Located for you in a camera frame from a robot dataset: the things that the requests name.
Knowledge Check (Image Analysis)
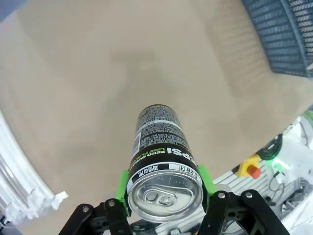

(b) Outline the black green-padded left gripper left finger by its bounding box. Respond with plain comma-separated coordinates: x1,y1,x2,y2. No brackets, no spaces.
60,170,134,235

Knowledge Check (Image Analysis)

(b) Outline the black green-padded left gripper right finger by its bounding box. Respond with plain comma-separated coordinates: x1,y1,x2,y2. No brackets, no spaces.
197,164,288,235

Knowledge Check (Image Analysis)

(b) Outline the black Pepsi Zero can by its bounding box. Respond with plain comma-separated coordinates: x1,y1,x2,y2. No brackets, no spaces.
126,104,204,223

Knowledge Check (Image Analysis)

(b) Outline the white plastic can dispenser rack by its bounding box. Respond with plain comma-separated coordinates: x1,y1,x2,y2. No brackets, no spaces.
0,110,69,225

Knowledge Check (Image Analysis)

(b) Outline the yellow emergency stop button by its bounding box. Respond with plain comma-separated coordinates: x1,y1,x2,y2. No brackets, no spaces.
232,153,262,179

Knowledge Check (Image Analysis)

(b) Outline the dark mesh basket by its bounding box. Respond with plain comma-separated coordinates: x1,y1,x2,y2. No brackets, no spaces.
241,0,313,79

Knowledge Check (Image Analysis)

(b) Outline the grey aluminium table frame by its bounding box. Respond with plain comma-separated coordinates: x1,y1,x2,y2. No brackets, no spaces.
212,168,269,196

